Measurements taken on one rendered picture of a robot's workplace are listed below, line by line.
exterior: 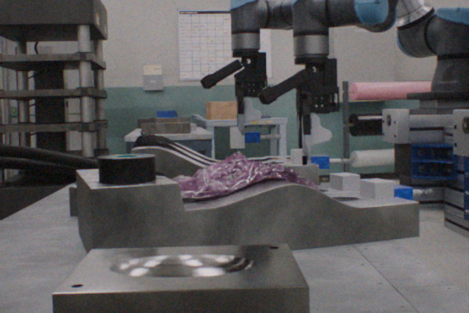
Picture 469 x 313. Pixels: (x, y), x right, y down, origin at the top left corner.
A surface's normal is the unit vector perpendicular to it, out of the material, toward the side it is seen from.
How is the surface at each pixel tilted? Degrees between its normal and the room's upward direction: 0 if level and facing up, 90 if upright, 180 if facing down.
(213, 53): 90
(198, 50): 90
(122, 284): 0
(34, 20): 90
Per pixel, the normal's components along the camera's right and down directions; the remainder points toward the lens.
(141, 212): 0.32, 0.04
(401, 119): 0.04, 0.05
